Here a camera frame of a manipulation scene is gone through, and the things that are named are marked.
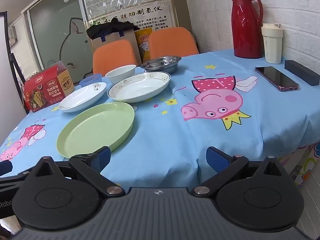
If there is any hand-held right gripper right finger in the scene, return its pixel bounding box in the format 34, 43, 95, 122
192, 146, 299, 197

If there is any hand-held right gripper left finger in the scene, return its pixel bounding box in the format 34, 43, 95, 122
19, 146, 125, 198

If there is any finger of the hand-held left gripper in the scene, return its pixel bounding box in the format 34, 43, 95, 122
0, 160, 29, 189

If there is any green plate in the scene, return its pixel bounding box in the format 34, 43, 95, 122
57, 102, 135, 158

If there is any small white plate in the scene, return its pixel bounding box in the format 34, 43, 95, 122
59, 82, 107, 113

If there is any white plate with patterned rim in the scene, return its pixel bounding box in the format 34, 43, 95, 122
107, 71, 171, 103

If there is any blue plastic bowl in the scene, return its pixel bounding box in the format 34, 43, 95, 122
79, 74, 102, 88

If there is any white bowl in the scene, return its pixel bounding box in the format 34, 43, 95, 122
105, 64, 137, 84

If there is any steel bowl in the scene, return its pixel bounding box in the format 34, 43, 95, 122
140, 56, 182, 75

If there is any blue printed tablecloth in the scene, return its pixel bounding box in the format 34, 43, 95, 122
0, 48, 320, 188

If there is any red snack box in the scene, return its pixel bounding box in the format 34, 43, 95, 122
23, 61, 75, 113

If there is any black framed board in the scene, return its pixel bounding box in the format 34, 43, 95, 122
0, 11, 28, 115

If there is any black flat remote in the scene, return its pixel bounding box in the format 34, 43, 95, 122
254, 66, 300, 92

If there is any orange chair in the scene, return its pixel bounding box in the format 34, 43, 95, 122
149, 27, 199, 60
92, 40, 137, 77

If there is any yellow bag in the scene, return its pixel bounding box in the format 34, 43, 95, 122
134, 27, 153, 63

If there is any cardboard box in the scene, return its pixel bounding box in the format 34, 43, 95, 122
89, 27, 142, 63

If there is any black rectangular case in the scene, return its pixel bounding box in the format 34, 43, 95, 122
284, 60, 320, 87

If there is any white tumbler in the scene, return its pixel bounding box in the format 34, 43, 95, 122
261, 23, 284, 64

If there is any black cloth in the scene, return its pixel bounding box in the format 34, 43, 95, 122
86, 19, 137, 39

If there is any red thermos jug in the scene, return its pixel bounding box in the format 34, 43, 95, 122
230, 0, 264, 59

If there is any frosted glass door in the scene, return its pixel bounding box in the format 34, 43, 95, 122
24, 0, 93, 73

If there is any framed calligraphy poster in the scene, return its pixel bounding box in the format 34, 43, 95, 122
86, 0, 179, 33

